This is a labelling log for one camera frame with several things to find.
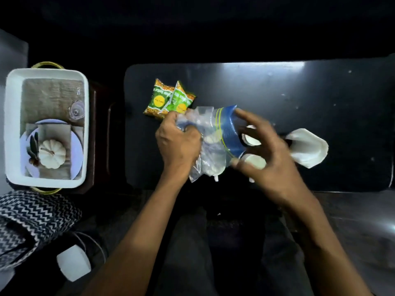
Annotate person's left hand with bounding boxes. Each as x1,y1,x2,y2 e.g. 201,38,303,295
155,111,202,182

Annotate person's right hand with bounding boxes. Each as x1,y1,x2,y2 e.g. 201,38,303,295
231,108,313,210

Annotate clear zip bag blue seal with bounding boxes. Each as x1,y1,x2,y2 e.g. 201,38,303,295
177,105,247,183

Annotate person's left forearm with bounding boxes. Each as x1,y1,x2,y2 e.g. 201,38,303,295
81,174,193,296

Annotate person's right forearm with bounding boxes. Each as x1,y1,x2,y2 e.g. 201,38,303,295
282,192,374,296

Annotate green snack packet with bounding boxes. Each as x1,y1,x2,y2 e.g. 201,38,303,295
160,81,197,116
143,78,176,119

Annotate white folded paper plate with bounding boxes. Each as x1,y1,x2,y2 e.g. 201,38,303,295
285,128,329,169

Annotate person's grey trousers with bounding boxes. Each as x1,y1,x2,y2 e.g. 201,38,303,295
153,208,312,296

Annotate pale lavender plate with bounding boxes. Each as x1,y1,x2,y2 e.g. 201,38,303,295
20,119,84,180

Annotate clear wine glass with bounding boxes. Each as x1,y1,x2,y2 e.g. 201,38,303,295
69,101,85,121

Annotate beige napkin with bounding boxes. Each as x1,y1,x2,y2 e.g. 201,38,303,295
25,123,84,180

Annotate white pumpkin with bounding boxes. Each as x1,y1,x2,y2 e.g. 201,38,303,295
38,139,67,169

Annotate burlap placemat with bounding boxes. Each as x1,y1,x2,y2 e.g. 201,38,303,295
20,78,85,127

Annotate white round object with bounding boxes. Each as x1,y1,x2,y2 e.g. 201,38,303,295
56,245,92,283

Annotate white rectangular tray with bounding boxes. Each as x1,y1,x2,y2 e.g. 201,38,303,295
4,68,90,189

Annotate black white zigzag fabric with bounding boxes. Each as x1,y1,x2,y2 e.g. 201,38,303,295
0,190,82,272

